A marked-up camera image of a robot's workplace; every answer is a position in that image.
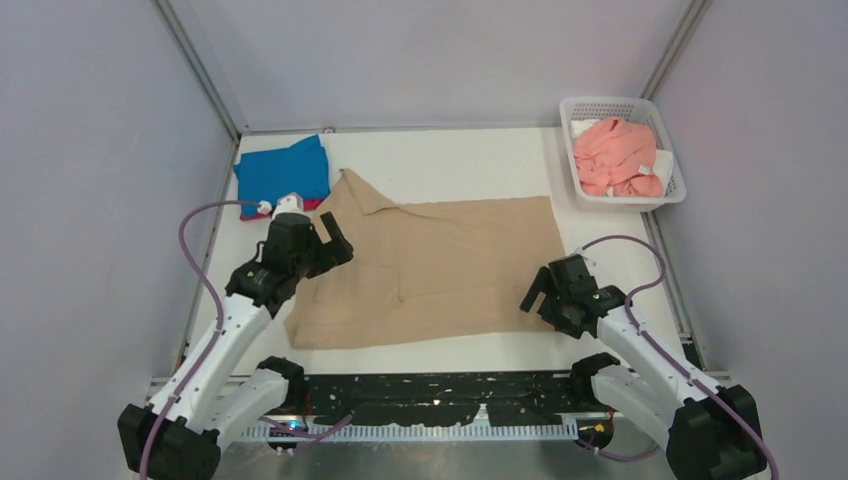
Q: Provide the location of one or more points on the pink folded t shirt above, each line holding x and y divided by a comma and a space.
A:
311, 204

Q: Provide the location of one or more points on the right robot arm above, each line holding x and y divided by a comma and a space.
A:
706, 430

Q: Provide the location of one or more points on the white slotted cable duct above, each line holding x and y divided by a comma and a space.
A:
475, 431

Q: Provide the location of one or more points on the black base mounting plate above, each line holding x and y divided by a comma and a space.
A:
517, 398

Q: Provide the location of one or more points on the white plastic basket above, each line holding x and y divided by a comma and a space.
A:
619, 154

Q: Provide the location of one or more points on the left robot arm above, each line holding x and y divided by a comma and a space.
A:
184, 429

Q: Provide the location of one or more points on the salmon t shirt in basket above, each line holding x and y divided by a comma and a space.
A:
616, 159

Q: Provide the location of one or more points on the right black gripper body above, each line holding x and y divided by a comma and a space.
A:
554, 310

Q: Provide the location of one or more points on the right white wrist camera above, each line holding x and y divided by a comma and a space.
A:
589, 262

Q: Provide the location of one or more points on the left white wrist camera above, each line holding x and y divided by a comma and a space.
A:
288, 204

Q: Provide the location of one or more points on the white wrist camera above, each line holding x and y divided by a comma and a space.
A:
589, 262
288, 204

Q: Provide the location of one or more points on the beige t shirt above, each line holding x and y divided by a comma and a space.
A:
424, 271

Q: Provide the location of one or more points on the blue folded t shirt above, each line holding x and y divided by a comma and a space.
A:
302, 168

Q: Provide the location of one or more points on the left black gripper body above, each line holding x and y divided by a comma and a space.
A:
319, 257

